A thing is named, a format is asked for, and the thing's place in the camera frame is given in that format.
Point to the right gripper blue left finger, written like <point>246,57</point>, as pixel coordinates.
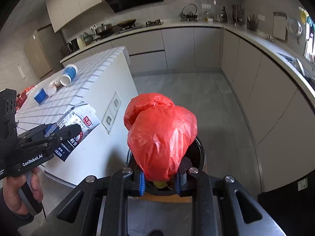
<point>140,183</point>

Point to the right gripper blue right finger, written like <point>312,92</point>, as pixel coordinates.
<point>180,178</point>

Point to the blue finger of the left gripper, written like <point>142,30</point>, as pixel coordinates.
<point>67,132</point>
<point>51,128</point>

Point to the yellow cloth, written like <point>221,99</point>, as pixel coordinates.
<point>160,185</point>

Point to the blue milk carton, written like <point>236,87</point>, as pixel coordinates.
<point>83,114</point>

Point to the blue and white bowl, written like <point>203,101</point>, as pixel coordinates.
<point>40,96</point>

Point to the red plastic bag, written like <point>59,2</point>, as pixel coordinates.
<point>159,134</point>

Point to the blue patterned paper cup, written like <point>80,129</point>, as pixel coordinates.
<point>68,74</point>

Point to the white paper towel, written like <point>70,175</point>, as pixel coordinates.
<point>57,83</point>

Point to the black trash bucket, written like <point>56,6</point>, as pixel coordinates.
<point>196,154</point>

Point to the lower kitchen cabinets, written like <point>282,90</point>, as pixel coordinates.
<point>255,110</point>

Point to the steel kitchen sink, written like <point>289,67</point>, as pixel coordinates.
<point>299,67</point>

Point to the person's left hand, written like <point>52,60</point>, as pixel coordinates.
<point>11,186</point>

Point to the beige refrigerator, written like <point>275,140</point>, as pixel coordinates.
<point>43,51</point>

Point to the black microwave oven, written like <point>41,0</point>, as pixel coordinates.
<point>70,47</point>

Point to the cream electric kettle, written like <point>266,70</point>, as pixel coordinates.
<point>81,43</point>

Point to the grey lidded cooking pot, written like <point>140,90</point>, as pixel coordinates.
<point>104,29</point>

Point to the black wok pan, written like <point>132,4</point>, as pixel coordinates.
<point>125,24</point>

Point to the black gas stove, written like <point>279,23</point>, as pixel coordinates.
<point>138,25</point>

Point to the dark glass bottle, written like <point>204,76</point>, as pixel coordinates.
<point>224,15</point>

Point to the black utensil holder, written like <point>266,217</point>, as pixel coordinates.
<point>252,22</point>

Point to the white cutting board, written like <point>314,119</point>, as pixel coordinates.
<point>279,26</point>

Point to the round metal strainer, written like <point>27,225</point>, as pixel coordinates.
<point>294,28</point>

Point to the kettle with round handle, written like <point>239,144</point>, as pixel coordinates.
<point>189,13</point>

